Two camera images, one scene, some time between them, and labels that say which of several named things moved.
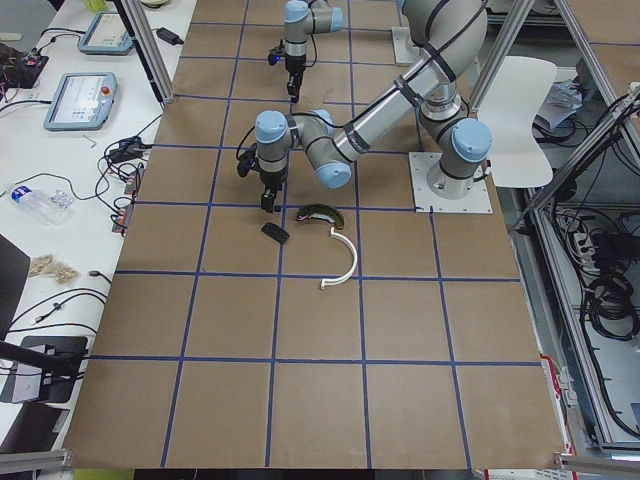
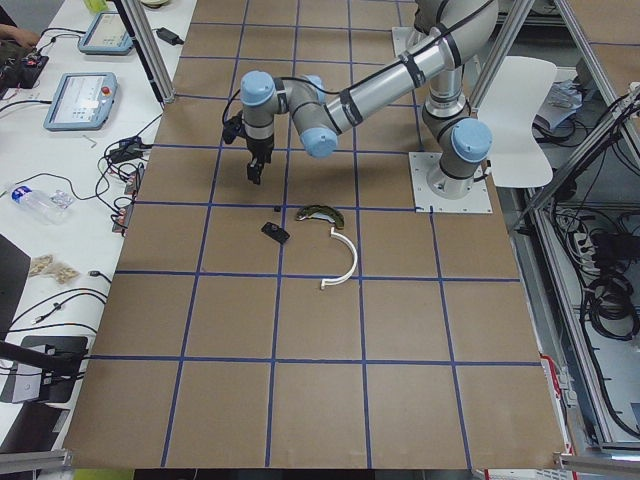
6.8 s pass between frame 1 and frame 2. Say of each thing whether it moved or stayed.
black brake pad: stayed
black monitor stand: stayed
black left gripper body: moved
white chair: stayed
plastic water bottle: stayed
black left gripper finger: moved
